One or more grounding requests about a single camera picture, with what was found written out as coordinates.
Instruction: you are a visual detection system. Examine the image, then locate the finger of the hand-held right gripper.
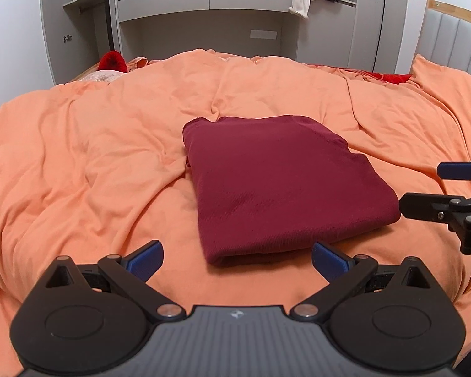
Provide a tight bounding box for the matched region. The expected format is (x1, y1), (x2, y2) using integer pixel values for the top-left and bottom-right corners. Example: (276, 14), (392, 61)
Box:
(399, 192), (471, 254)
(436, 158), (471, 183)

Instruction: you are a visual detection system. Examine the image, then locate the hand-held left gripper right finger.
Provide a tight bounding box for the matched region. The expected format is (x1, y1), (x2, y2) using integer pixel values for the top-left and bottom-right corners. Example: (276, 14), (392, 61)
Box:
(288, 240), (442, 323)

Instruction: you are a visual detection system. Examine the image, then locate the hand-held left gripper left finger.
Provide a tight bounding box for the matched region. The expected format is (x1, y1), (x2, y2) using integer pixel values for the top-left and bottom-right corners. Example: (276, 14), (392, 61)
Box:
(31, 239), (187, 323)

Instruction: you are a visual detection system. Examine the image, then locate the maroon long-sleeve shirt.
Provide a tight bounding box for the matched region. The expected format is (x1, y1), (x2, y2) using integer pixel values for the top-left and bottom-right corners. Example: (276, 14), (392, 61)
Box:
(182, 115), (402, 267)

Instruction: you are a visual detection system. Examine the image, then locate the orange duvet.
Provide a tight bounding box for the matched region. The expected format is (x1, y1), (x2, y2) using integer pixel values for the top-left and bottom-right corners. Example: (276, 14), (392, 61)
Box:
(0, 49), (471, 370)

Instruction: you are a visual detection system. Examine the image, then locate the red bed sheet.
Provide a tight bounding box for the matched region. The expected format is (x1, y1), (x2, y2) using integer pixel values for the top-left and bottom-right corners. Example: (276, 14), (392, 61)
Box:
(310, 63), (413, 85)

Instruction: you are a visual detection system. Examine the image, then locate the grey padded wooden headboard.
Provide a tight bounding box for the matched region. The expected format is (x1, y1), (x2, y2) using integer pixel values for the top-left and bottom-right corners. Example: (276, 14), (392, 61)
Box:
(410, 0), (471, 75)

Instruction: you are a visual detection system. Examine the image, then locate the white lace cloth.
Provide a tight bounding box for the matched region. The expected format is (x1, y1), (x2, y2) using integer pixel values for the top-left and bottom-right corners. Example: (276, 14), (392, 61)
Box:
(78, 68), (120, 84)

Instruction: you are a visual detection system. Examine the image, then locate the red fuzzy pillow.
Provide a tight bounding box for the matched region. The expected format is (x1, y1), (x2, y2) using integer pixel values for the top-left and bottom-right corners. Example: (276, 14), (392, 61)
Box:
(98, 50), (127, 73)

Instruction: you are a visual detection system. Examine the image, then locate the white hanging garment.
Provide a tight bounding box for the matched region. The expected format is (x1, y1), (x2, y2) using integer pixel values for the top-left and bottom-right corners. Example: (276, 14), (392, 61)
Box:
(288, 0), (326, 20)

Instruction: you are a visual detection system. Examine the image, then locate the grey wardrobe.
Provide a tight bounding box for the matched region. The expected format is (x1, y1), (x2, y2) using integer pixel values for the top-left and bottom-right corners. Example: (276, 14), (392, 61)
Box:
(39, 0), (120, 85)

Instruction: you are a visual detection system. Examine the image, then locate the grey built-in window cabinet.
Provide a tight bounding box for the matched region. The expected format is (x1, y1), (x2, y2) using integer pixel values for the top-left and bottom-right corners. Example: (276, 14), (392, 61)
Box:
(112, 0), (411, 75)

